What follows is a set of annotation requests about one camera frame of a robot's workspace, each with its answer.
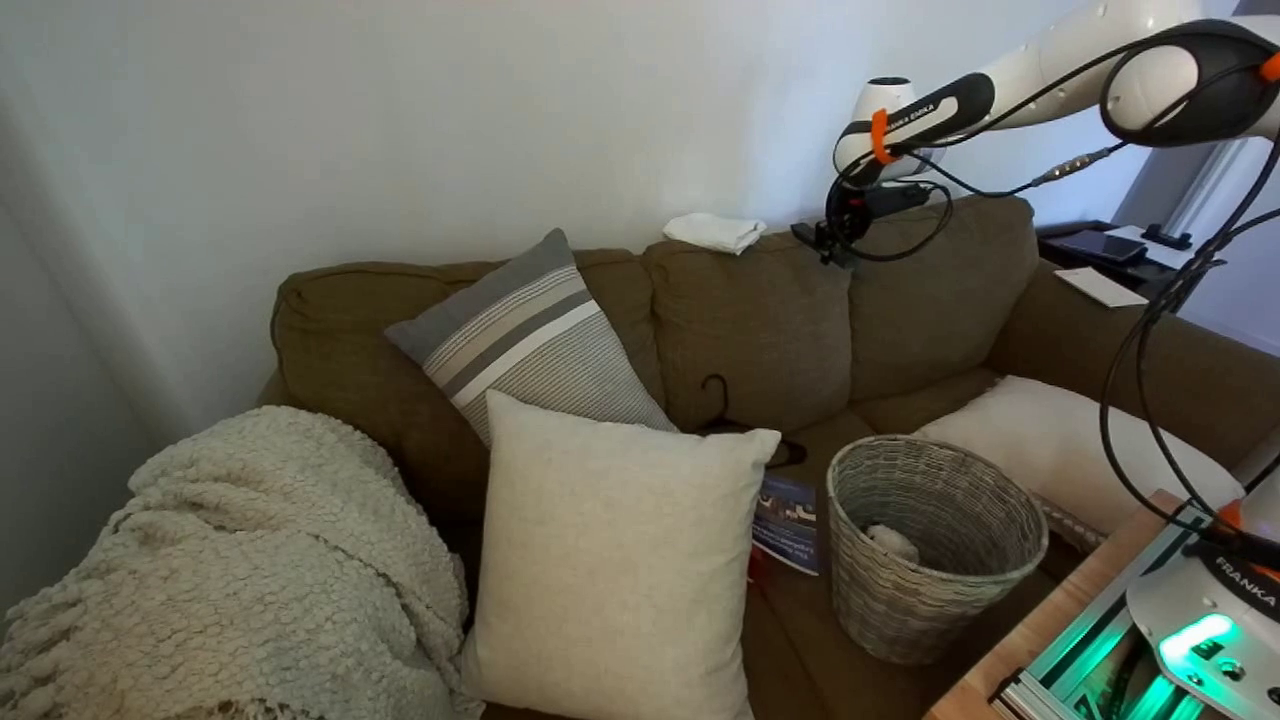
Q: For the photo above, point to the grey wicker basket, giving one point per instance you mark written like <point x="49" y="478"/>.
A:
<point x="922" y="594"/>

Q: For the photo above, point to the white lace-edged pillow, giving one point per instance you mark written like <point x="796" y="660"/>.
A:
<point x="1054" y="440"/>

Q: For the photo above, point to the black flat device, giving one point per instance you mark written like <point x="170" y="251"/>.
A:
<point x="1095" y="246"/>

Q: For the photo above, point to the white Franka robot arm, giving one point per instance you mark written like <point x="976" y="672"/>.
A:
<point x="1067" y="60"/>

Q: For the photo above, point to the grey striped pillow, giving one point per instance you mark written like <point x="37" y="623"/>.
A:
<point x="535" y="332"/>

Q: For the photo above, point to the dark blue book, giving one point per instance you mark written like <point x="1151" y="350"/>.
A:
<point x="790" y="526"/>

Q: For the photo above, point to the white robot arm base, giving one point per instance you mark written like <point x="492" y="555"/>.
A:
<point x="1201" y="646"/>

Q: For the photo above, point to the cream square pillow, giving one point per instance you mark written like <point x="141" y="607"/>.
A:
<point x="613" y="562"/>

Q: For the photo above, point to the wooden table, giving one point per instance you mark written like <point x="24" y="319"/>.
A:
<point x="1026" y="641"/>

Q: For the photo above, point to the brown fabric sofa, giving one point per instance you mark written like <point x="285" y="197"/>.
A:
<point x="761" y="321"/>

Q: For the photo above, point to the cream knitted blanket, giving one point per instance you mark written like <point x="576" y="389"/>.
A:
<point x="242" y="562"/>

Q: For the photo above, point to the white folded cloth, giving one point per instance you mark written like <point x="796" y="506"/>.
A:
<point x="713" y="228"/>

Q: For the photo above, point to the white item in basket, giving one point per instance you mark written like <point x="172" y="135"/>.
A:
<point x="891" y="543"/>

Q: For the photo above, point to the black curved hook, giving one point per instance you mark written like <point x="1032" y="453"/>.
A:
<point x="704" y="401"/>

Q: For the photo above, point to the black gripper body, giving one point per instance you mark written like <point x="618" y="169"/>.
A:
<point x="874" y="203"/>

